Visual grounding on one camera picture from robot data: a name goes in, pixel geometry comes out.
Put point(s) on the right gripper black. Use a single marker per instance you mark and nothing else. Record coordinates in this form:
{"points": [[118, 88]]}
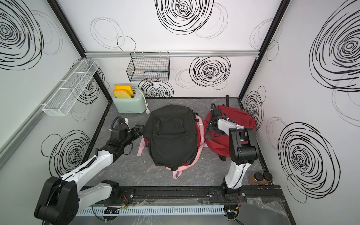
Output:
{"points": [[209, 128]]}

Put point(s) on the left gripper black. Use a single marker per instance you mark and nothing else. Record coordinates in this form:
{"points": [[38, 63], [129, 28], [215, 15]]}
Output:
{"points": [[140, 132]]}

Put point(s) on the black backpack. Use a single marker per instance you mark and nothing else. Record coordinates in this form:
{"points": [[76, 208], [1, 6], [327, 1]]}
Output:
{"points": [[172, 136]]}

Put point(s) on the red backpack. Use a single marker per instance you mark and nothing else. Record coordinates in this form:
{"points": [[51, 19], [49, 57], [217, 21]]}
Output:
{"points": [[217, 141]]}

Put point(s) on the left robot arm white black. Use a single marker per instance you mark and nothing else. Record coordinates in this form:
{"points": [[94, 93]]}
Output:
{"points": [[63, 197]]}

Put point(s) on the mint green toaster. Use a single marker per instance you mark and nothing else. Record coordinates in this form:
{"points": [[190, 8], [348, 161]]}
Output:
{"points": [[134, 105]]}

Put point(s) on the front yellow toast slice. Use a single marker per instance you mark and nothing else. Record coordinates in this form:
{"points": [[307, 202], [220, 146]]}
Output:
{"points": [[120, 93]]}

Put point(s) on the yellow toast slice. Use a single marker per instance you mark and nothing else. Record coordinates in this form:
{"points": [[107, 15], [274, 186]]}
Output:
{"points": [[120, 93], [127, 88]]}

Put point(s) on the rear yellow toast slice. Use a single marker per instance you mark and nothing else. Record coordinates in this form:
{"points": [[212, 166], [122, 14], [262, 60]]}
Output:
{"points": [[127, 88]]}

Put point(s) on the pink tape outline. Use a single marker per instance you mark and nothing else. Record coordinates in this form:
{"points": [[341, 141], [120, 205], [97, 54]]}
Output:
{"points": [[200, 142]]}

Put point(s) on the brown twin-lid jar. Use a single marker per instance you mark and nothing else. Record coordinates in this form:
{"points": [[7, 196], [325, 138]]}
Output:
{"points": [[259, 178]]}

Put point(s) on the black wire basket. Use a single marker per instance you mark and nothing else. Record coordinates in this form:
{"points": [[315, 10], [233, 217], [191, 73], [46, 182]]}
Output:
{"points": [[149, 65]]}

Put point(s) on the white slotted cable duct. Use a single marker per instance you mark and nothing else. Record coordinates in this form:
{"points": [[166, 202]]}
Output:
{"points": [[102, 211]]}

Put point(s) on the white mesh wall shelf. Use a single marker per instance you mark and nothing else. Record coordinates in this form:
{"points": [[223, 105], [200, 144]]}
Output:
{"points": [[71, 88]]}

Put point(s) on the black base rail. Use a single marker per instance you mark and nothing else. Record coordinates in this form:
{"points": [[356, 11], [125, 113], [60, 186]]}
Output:
{"points": [[212, 194]]}

